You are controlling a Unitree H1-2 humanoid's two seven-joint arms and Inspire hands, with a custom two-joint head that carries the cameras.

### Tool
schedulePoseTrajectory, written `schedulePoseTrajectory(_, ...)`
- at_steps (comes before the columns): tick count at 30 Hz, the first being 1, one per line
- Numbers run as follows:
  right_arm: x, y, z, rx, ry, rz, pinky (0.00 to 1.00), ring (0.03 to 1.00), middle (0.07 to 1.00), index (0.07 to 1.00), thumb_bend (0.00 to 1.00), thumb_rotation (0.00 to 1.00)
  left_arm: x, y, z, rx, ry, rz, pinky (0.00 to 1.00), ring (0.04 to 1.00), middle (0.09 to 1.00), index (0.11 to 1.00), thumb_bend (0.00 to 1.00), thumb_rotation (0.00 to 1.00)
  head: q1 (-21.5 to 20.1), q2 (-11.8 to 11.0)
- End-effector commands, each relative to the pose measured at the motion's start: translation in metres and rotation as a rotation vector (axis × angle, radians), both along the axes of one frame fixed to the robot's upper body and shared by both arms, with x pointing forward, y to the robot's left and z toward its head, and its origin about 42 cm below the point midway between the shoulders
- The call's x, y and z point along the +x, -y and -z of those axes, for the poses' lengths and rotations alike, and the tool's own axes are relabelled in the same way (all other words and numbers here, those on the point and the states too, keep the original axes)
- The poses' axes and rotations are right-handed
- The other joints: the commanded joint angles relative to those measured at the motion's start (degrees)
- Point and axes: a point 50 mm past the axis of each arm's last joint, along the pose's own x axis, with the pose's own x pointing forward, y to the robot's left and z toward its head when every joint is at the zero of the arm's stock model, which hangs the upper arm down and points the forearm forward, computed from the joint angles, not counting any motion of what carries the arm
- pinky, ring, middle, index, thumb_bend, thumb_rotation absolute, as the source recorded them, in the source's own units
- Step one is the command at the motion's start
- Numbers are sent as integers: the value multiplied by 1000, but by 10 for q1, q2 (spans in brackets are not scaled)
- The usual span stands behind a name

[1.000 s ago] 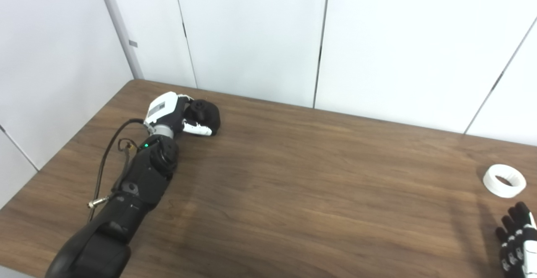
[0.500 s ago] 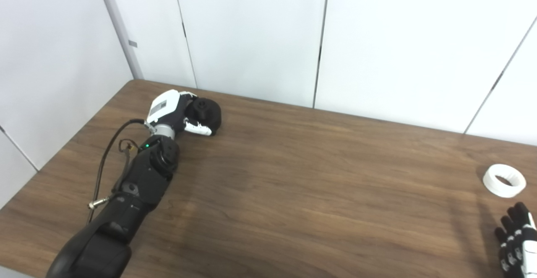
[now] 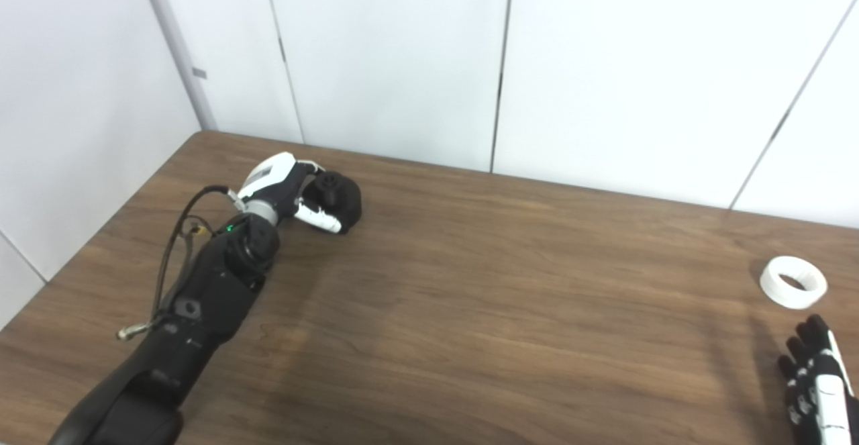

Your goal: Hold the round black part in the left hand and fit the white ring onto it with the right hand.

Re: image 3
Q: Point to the round black stepped part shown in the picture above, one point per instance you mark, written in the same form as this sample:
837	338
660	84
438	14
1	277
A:
342	200

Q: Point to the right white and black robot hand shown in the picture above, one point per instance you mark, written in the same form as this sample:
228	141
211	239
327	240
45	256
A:
825	391

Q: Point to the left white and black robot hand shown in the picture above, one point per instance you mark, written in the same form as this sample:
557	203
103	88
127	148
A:
275	180

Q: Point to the grey wall post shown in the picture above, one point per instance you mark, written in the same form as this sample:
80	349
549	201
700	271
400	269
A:
178	42

